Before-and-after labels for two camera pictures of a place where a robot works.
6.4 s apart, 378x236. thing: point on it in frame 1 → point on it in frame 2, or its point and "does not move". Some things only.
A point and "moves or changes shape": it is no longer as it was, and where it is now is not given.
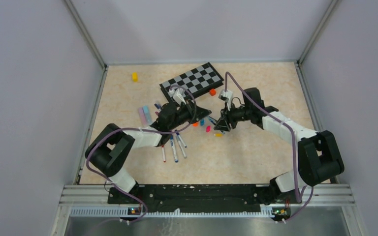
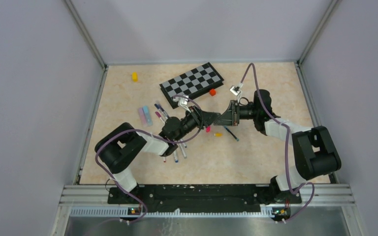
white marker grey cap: x=179 y=143 does not move
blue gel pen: x=212 y=121 moves or changes shape
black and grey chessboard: x=198 y=80 does not move
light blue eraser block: x=147 y=115 does not move
